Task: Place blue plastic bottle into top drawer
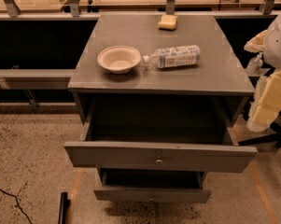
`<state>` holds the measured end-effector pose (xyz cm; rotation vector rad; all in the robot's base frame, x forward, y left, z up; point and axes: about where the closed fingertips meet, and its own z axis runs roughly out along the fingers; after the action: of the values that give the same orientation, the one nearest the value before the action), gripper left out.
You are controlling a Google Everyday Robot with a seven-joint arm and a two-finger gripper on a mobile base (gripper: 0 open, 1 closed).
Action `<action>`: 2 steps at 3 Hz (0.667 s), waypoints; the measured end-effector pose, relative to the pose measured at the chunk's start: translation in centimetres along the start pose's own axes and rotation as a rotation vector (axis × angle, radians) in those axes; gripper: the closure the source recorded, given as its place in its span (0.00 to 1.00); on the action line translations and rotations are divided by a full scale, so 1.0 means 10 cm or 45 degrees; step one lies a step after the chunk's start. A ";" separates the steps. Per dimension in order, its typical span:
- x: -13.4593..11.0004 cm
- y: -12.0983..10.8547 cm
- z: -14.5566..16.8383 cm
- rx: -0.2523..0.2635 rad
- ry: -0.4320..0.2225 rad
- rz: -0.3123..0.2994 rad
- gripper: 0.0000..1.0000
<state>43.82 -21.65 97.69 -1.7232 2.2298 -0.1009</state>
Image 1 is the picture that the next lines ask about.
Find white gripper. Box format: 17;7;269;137
245;30;281;132

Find clear plastic water bottle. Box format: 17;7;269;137
143;45;201;69

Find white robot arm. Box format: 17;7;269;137
244;12;281;132

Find grey open top drawer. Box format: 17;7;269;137
64;95;257;173

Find grey open drawer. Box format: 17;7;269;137
64;95;257;173
94;169;212;203

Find grey wooden drawer cabinet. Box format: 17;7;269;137
67;13;256;203

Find grey open lower drawer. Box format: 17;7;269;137
94;169;212;203

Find black chair base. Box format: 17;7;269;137
238;121;281;148

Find yellow sponge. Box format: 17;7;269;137
158;15;177;31

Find white paper bowl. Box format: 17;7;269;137
97;46;141;74

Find black bar on floor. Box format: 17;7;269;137
58;192;69;224

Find grey metal rail frame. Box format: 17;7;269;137
0;0;281;91

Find black floor cable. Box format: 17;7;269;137
0;180;34;224

